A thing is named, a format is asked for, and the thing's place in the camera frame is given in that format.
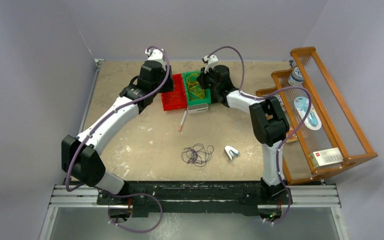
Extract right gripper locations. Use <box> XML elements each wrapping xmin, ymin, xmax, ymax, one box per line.
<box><xmin>197</xmin><ymin>66</ymin><xmax>221</xmax><ymax>92</ymax></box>

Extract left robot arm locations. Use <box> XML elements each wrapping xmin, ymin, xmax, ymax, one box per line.
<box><xmin>61</xmin><ymin>60</ymin><xmax>174</xmax><ymax>205</ymax></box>

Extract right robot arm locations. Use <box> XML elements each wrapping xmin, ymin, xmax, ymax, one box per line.
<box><xmin>197</xmin><ymin>65</ymin><xmax>290</xmax><ymax>204</ymax></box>

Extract red plastic bin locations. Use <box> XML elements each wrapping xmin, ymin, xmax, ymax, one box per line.
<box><xmin>161</xmin><ymin>73</ymin><xmax>188</xmax><ymax>111</ymax></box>

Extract black plastic bin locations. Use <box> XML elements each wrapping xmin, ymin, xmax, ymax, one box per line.
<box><xmin>211</xmin><ymin>92</ymin><xmax>227</xmax><ymax>104</ymax></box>

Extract green plastic bin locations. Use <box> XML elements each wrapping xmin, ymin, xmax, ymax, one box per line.
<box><xmin>182</xmin><ymin>71</ymin><xmax>211</xmax><ymax>106</ymax></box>

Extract white grey stapler case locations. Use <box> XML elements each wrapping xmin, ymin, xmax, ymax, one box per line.
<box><xmin>186</xmin><ymin>103</ymin><xmax>209</xmax><ymax>114</ymax></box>

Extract white marker orange cap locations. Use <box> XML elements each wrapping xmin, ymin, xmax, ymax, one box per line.
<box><xmin>178</xmin><ymin>110</ymin><xmax>188</xmax><ymax>132</ymax></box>

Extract box of coloured markers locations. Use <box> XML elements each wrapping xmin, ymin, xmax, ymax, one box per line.
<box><xmin>275</xmin><ymin>94</ymin><xmax>286</xmax><ymax>112</ymax></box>

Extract white round jar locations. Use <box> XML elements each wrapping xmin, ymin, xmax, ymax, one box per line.
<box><xmin>287</xmin><ymin>66</ymin><xmax>305</xmax><ymax>87</ymax></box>

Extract orange small card pack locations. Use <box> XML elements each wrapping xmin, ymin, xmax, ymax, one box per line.
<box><xmin>286</xmin><ymin>127</ymin><xmax>299</xmax><ymax>143</ymax></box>

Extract blue white blister pack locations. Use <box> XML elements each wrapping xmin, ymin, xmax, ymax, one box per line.
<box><xmin>293</xmin><ymin>96</ymin><xmax>322</xmax><ymax>131</ymax></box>

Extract wooden shelf rack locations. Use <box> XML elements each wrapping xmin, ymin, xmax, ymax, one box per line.
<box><xmin>255</xmin><ymin>46</ymin><xmax>379</xmax><ymax>186</ymax></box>

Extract white label box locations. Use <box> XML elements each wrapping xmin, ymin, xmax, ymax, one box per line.
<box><xmin>309</xmin><ymin>147</ymin><xmax>344</xmax><ymax>168</ymax></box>

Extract coiled yellow cable in bin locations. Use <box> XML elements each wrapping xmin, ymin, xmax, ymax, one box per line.
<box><xmin>186</xmin><ymin>74</ymin><xmax>206</xmax><ymax>102</ymax></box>

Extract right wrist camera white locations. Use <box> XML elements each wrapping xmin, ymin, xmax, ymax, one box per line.
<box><xmin>202</xmin><ymin>54</ymin><xmax>219</xmax><ymax>74</ymax></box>

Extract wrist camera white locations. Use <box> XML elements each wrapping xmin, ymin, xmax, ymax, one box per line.
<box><xmin>144</xmin><ymin>48</ymin><xmax>167</xmax><ymax>71</ymax></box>
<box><xmin>202</xmin><ymin>54</ymin><xmax>219</xmax><ymax>74</ymax></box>

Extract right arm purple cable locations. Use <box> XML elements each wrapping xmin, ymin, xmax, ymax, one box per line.
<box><xmin>202</xmin><ymin>45</ymin><xmax>313</xmax><ymax>226</ymax></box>

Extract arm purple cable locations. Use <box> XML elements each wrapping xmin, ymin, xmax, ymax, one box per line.
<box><xmin>202</xmin><ymin>45</ymin><xmax>313</xmax><ymax>226</ymax></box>
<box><xmin>65</xmin><ymin>45</ymin><xmax>171</xmax><ymax>234</ymax></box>

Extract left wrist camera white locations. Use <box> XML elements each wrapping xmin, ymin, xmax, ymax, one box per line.
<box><xmin>144</xmin><ymin>48</ymin><xmax>167</xmax><ymax>71</ymax></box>

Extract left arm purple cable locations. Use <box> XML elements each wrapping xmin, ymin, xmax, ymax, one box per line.
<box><xmin>65</xmin><ymin>45</ymin><xmax>171</xmax><ymax>234</ymax></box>

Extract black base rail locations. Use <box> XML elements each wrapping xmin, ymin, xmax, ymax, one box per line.
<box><xmin>97</xmin><ymin>179</ymin><xmax>292</xmax><ymax>221</ymax></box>

